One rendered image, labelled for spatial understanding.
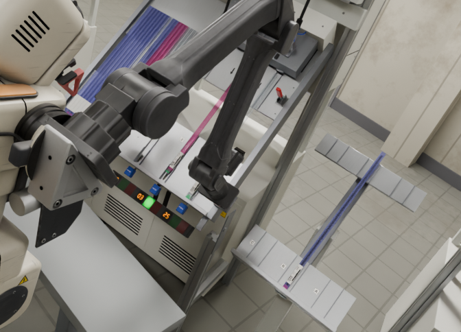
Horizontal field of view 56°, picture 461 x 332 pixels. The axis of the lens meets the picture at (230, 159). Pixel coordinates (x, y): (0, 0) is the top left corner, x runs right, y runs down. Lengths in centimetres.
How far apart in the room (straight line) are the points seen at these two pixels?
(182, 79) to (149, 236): 139
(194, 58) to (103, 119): 19
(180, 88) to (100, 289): 69
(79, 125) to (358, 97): 420
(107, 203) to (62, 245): 84
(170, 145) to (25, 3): 89
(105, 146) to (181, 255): 137
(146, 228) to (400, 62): 320
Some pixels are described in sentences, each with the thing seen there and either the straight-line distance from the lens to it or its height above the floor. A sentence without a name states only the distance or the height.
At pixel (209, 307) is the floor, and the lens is 208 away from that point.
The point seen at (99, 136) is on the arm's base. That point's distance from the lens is 63.
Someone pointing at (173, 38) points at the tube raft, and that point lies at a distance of 163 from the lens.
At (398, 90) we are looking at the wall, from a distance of 455.
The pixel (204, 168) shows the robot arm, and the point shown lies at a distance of 104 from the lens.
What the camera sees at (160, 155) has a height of 77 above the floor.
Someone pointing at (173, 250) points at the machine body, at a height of 19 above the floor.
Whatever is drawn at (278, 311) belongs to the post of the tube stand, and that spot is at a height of 44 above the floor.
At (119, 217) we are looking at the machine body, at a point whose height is 15.
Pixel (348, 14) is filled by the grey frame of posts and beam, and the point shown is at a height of 135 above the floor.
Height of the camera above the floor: 156
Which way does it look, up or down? 30 degrees down
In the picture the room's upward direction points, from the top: 23 degrees clockwise
